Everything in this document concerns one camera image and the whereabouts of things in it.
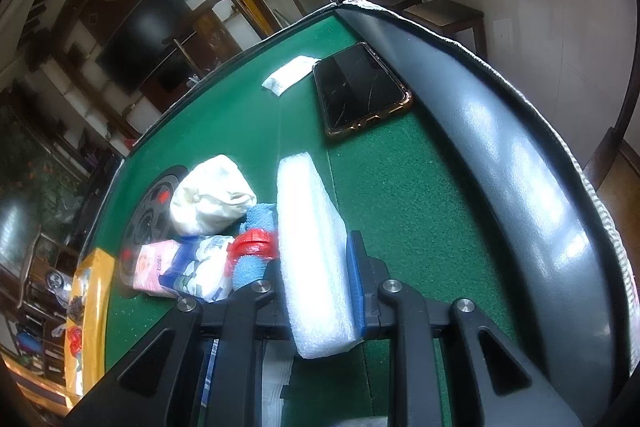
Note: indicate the grey round table centre panel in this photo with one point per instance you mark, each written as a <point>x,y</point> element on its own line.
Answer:
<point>150,207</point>

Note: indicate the black phone in brown case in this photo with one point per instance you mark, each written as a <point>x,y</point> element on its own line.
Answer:
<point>360,87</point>

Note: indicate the black flat television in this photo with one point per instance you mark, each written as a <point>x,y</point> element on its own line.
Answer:
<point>140,42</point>

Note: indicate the black padded table edge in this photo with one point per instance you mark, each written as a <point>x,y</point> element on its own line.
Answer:
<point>500,147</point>

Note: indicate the wooden chair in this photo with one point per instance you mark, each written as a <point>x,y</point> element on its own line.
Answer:
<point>205,32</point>

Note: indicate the red plastic bag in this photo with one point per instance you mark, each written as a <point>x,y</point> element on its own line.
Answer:
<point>75,338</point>

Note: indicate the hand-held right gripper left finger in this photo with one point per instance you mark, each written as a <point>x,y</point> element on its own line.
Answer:
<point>272,312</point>

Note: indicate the white paper sachet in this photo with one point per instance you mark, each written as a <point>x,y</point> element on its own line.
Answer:
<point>290,74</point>

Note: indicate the blue microfiber cloth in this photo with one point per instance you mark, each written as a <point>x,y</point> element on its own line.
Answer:
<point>260,219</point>

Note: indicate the blue white tissue packet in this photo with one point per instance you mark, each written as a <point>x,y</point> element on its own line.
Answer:
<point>200,269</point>

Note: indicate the white foam sheet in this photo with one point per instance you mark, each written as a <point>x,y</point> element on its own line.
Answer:
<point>310,257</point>

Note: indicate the white cloth bundle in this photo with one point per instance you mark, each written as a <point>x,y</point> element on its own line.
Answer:
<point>210,197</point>

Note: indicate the yellow cardboard box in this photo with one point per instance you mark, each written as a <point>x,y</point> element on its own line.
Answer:
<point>92,297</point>

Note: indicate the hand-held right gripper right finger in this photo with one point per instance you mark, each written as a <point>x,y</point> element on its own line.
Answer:
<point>356,277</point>

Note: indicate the white pack with pink label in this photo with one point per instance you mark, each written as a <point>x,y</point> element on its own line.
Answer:
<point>147,267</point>

